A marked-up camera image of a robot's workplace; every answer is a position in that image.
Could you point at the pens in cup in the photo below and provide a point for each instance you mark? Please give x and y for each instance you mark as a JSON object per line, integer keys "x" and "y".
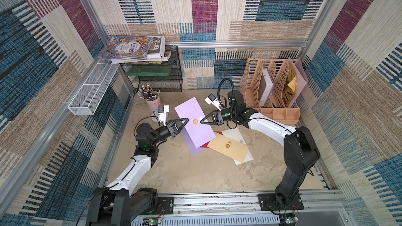
{"x": 148, "y": 93}

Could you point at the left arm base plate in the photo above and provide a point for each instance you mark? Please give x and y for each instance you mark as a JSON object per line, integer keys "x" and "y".
{"x": 164, "y": 206}

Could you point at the pink pen cup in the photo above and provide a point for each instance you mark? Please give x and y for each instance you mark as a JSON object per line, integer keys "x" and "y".
{"x": 154, "y": 104}

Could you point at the brown wanted poster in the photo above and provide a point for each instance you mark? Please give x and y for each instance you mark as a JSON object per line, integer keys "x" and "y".
{"x": 287, "y": 98}

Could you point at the white wire basket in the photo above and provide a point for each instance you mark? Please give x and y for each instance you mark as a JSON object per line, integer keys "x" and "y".
{"x": 92, "y": 91}

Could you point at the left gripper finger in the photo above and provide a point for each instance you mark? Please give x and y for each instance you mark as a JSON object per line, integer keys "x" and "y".
{"x": 181, "y": 122}
{"x": 177, "y": 130}

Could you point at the cream envelope with seal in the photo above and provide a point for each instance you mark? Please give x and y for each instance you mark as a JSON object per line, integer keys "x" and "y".
{"x": 229, "y": 147}

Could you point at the pink folder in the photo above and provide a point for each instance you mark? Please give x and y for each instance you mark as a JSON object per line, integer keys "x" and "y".
{"x": 301, "y": 79}

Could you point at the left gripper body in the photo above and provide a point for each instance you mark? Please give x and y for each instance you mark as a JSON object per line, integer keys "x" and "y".
{"x": 171, "y": 131}

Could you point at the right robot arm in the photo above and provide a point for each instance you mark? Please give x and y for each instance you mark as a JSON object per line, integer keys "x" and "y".
{"x": 300, "y": 150}

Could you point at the lilac envelope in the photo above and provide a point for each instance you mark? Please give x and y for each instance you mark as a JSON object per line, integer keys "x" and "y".
{"x": 190, "y": 143}
{"x": 199, "y": 133}

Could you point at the colourful picture book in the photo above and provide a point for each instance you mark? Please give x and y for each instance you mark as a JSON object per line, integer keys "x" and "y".
{"x": 127, "y": 47}

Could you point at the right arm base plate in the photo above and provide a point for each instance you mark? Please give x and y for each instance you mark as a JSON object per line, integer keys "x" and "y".
{"x": 276, "y": 202}

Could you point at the yellow paper sheet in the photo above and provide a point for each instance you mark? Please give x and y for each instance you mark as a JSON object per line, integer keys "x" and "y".
{"x": 291, "y": 84}

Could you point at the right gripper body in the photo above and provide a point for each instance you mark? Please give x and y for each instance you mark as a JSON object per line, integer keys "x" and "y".
{"x": 216, "y": 117}

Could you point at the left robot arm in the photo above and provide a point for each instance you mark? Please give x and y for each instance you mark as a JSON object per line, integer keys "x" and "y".
{"x": 118, "y": 204}

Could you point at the white round clock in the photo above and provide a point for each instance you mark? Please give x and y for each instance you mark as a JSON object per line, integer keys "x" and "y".
{"x": 154, "y": 116}

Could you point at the white box in organizer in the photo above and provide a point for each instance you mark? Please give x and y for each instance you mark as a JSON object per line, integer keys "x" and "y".
{"x": 265, "y": 87}

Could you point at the green folder on shelf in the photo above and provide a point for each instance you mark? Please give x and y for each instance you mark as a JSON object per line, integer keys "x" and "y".
{"x": 149, "y": 70}

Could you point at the Folio book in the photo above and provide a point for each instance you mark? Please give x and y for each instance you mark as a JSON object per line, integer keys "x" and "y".
{"x": 156, "y": 53}

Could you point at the black wire shelf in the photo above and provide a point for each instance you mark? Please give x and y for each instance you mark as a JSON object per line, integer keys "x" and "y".
{"x": 165, "y": 76}

